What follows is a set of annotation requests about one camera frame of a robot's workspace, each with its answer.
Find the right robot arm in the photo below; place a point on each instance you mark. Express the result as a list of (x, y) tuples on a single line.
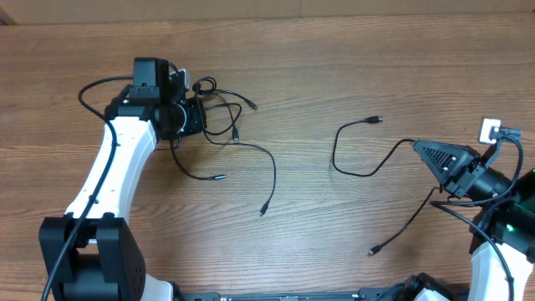
[(498, 210)]

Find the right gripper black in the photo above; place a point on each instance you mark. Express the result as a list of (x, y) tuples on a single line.
[(459, 158)]

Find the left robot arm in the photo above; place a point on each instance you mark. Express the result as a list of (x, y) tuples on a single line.
[(90, 252)]

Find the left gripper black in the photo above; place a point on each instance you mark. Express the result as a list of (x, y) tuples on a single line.
[(196, 124)]

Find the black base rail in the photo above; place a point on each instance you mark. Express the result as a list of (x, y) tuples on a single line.
[(363, 294)]

